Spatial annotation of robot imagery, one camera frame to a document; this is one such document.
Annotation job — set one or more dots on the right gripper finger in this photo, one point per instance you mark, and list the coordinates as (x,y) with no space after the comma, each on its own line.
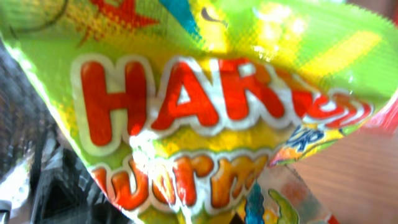
(42,179)

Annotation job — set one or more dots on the green Haribo gummy bag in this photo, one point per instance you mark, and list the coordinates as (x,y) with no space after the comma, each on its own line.
(192,111)

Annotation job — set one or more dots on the red Nescafe coffee stick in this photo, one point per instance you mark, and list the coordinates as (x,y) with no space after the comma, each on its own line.
(385,121)

